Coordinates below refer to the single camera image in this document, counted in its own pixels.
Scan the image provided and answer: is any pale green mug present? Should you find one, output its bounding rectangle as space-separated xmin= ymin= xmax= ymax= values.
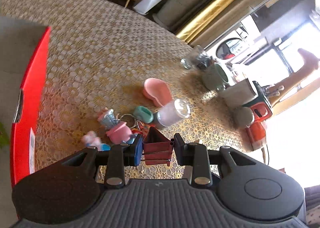
xmin=202 ymin=63 xmax=232 ymax=91

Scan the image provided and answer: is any red dragon toy keychain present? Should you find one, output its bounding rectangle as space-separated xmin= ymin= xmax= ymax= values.
xmin=132 ymin=124 xmax=150 ymax=139

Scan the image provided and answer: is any red binder clip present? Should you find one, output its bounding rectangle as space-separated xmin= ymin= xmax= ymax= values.
xmin=143 ymin=127 xmax=173 ymax=166

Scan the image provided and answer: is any small blue skirt figure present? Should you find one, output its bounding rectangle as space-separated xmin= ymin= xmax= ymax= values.
xmin=97 ymin=109 xmax=118 ymax=127

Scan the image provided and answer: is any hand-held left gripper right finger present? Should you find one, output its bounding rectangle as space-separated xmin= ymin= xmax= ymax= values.
xmin=172 ymin=133 xmax=260 ymax=188

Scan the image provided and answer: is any teal plastic ring holder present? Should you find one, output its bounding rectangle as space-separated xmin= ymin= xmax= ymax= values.
xmin=133 ymin=106 xmax=153 ymax=123

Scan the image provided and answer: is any clear drinking glass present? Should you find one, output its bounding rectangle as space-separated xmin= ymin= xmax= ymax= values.
xmin=181 ymin=46 xmax=213 ymax=70

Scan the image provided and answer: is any yellow curtain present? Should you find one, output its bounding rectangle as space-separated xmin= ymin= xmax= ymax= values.
xmin=175 ymin=0 xmax=280 ymax=44

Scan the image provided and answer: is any white pink toy figure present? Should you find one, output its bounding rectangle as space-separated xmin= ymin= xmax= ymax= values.
xmin=82 ymin=131 xmax=110 ymax=151

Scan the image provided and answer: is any pink bowl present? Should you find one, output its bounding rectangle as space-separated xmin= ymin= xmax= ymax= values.
xmin=144 ymin=78 xmax=172 ymax=107

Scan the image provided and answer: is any white washing machine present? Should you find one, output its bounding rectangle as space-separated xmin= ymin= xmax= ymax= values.
xmin=210 ymin=26 xmax=253 ymax=64

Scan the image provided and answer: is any small clear plastic jar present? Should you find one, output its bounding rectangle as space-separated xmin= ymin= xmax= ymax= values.
xmin=156 ymin=99 xmax=191 ymax=127

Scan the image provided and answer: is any white tall planter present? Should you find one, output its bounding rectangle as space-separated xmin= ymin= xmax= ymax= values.
xmin=132 ymin=0 xmax=169 ymax=15

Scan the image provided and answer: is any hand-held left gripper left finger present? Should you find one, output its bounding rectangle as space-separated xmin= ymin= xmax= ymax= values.
xmin=61 ymin=134 xmax=143 ymax=188

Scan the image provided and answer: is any white lidded jar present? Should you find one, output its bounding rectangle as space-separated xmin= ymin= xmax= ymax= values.
xmin=220 ymin=78 xmax=258 ymax=107

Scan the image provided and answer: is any orange lidded box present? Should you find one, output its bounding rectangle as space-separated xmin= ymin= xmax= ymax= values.
xmin=246 ymin=121 xmax=267 ymax=150

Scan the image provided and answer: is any green utensil holder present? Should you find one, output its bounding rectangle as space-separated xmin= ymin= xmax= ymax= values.
xmin=252 ymin=81 xmax=274 ymax=116

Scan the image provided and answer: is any red cardboard box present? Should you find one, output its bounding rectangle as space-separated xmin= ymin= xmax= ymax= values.
xmin=0 ymin=16 xmax=52 ymax=186

